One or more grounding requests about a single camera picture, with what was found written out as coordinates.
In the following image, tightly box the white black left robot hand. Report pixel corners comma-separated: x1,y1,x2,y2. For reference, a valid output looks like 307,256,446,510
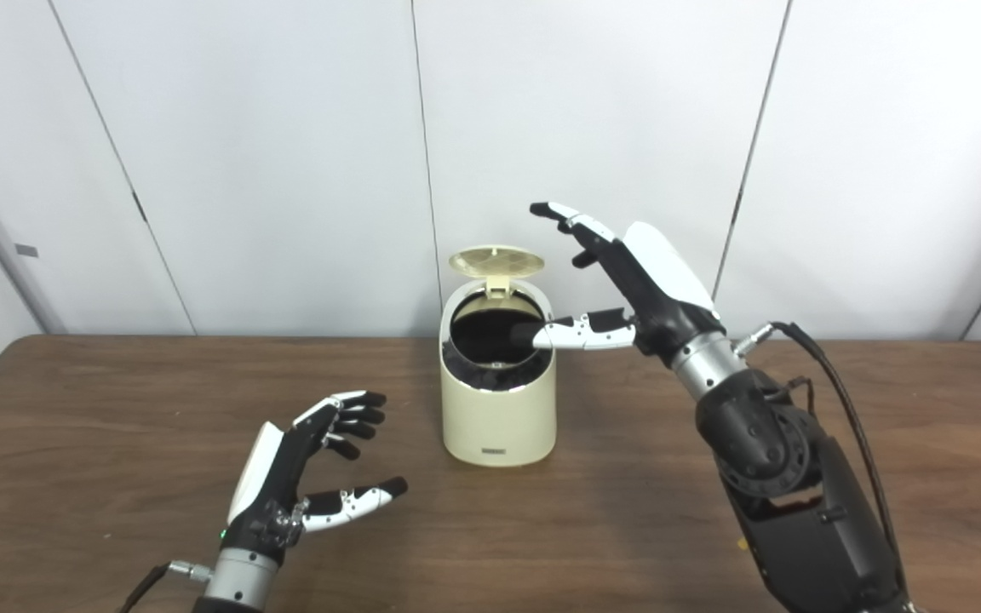
220,391,409,559

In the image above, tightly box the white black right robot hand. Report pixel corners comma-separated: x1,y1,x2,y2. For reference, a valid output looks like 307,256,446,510
509,202,726,367

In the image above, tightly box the cream round bin lid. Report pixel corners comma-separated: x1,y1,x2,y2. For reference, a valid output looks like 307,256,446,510
448,245,545,299

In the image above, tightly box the black bin liner bag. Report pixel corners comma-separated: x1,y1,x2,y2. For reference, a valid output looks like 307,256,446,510
444,308,553,392

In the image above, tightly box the cream-colored bin body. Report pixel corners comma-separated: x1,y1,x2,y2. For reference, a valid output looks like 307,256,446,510
439,279,558,467

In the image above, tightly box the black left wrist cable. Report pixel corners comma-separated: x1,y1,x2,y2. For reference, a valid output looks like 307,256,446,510
118,560,212,613

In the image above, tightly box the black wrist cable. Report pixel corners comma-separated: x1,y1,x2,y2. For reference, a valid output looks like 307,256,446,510
118,560,212,613
733,321,909,613

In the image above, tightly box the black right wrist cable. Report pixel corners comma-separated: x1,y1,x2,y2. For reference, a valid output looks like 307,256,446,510
733,321,909,613

